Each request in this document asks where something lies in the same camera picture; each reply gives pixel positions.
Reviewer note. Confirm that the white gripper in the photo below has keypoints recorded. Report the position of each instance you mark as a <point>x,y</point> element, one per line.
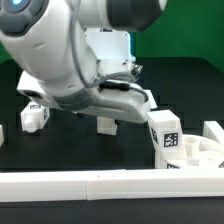
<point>125,102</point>

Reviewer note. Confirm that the white left fence block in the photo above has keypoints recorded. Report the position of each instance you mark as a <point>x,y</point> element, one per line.
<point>1,136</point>

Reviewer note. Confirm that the white fence block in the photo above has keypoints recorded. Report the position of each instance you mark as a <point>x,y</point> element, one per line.
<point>213,131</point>
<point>1,136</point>

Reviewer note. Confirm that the white right fence block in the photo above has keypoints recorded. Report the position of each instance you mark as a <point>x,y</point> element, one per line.
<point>213,131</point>

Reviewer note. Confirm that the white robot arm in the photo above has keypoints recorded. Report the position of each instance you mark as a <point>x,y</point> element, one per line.
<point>68,61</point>

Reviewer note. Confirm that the white round stool seat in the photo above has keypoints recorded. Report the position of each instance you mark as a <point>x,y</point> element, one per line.
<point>194,152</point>

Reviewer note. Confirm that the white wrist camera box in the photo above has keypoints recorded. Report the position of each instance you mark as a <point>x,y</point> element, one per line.
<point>29,87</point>

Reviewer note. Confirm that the white front fence rail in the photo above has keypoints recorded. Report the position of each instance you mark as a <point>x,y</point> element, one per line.
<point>112,184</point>

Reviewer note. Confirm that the white marker sheet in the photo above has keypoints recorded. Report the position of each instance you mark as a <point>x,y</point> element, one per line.
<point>151,100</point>

